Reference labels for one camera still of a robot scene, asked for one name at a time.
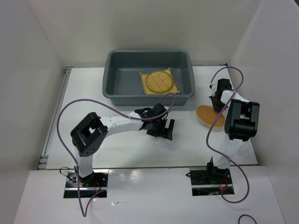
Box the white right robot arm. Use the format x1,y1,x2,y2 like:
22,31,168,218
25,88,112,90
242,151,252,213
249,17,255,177
205,78,260,183

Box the black cable loop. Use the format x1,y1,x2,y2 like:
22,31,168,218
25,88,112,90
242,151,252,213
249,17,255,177
238,214,257,224

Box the round orange woven tray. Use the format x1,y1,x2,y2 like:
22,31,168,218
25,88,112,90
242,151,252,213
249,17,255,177
196,105,226,128

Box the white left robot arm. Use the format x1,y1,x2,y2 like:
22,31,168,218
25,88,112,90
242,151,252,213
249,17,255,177
71,103,175,187

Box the round green-edged bamboo tray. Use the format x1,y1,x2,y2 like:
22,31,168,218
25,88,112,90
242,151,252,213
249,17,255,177
145,71,174,93

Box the square green-edged bamboo tray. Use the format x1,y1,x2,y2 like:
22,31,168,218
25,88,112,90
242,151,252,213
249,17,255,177
140,68,180,95

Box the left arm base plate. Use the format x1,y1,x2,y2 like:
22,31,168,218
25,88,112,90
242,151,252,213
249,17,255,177
64,169,109,199

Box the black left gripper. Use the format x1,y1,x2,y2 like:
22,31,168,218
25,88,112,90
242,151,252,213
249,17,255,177
147,117,174,140

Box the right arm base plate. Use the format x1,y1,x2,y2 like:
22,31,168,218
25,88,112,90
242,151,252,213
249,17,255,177
186,167,235,196

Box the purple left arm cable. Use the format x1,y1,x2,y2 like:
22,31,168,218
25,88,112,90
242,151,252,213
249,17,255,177
57,92,176,217

